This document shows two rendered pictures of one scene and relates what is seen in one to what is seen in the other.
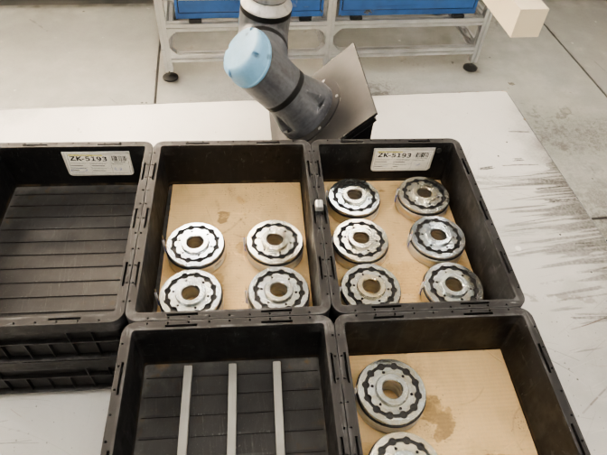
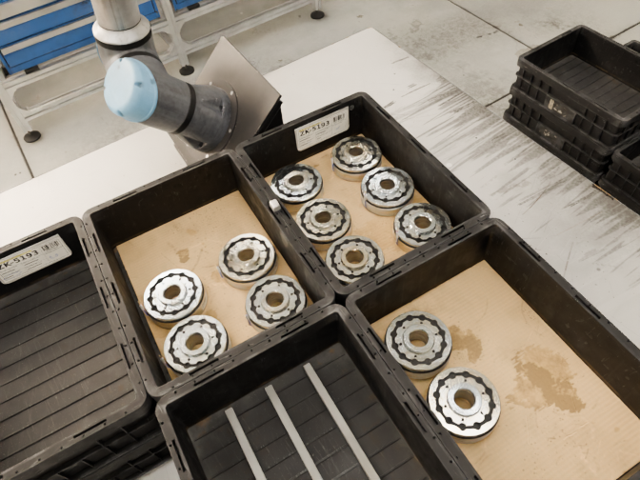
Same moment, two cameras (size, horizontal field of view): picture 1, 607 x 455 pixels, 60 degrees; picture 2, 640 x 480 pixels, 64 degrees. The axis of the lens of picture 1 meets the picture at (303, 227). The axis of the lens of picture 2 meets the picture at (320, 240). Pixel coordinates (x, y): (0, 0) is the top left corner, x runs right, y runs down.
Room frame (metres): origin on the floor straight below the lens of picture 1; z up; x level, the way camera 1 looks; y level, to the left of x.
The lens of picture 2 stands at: (0.05, 0.08, 1.60)
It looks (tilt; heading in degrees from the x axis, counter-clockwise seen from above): 53 degrees down; 343
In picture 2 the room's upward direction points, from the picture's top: 7 degrees counter-clockwise
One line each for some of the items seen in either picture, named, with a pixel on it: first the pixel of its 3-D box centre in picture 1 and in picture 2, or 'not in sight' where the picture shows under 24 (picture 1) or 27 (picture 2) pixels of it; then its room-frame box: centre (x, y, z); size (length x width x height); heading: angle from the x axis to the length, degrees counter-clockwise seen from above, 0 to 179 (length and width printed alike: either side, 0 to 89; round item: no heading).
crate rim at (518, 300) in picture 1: (404, 216); (353, 181); (0.64, -0.17, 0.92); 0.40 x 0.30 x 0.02; 7
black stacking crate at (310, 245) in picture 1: (233, 239); (208, 272); (0.60, 0.12, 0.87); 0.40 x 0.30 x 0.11; 7
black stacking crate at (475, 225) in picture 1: (398, 235); (354, 200); (0.64, -0.17, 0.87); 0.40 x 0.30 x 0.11; 7
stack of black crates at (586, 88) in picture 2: not in sight; (576, 125); (1.00, -1.16, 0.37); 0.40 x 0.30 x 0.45; 11
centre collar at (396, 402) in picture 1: (392, 389); (418, 338); (0.34, -0.15, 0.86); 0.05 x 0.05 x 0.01
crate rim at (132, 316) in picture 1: (231, 220); (200, 256); (0.60, 0.12, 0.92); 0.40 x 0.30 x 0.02; 7
